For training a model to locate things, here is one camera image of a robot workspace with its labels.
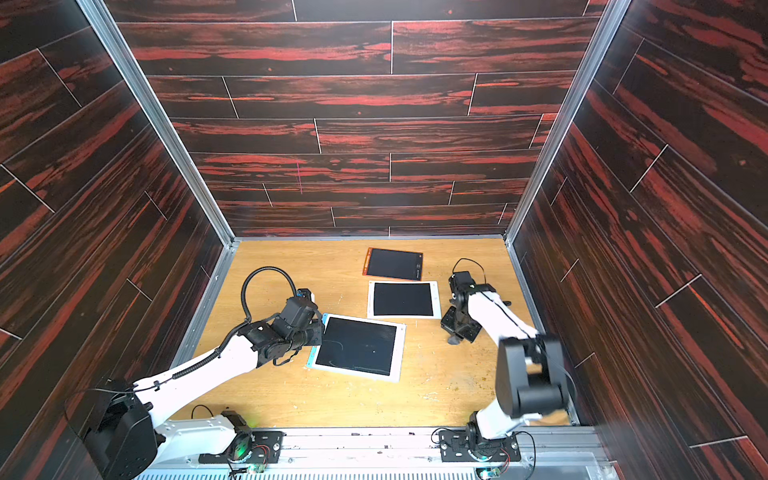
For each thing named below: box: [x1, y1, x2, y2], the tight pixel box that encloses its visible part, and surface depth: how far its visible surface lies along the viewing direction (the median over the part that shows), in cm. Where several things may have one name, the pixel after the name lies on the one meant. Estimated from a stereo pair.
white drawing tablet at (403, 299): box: [367, 280, 442, 319], surface depth 104 cm
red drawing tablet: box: [362, 247, 424, 281], surface depth 113 cm
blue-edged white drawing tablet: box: [306, 313, 407, 383], surface depth 93 cm
